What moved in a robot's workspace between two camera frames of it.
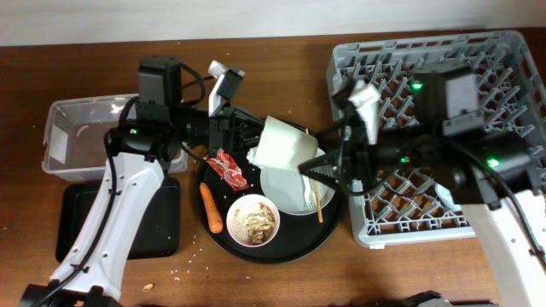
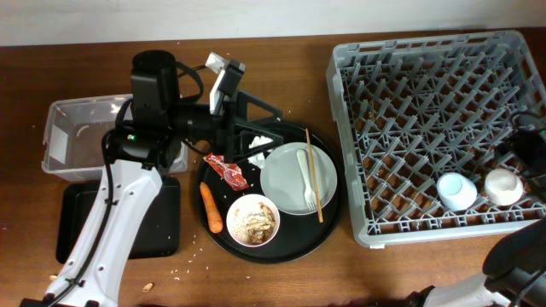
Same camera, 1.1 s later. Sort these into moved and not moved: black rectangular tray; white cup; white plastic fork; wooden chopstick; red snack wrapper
Moved: white cup
Not moved: wooden chopstick; red snack wrapper; white plastic fork; black rectangular tray
